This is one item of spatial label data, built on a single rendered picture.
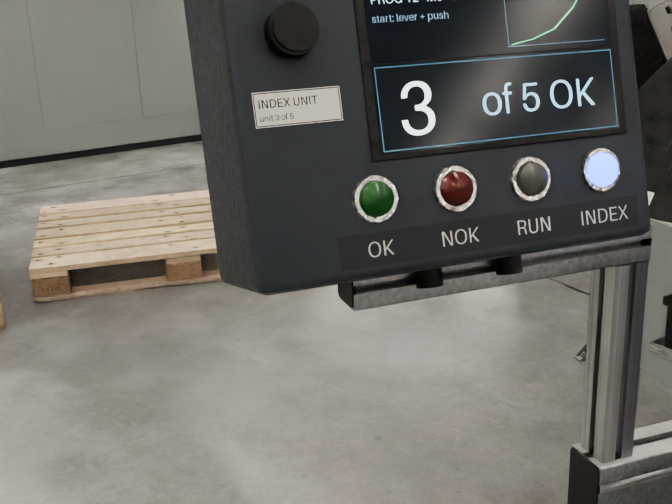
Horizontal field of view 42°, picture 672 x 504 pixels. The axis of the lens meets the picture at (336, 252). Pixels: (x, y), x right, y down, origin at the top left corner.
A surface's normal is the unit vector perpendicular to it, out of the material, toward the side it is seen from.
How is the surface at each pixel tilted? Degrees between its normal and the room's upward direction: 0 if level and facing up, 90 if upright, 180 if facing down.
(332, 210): 75
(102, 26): 90
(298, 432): 0
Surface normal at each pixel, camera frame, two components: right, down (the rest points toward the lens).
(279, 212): 0.33, 0.03
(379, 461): -0.04, -0.95
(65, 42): 0.52, 0.25
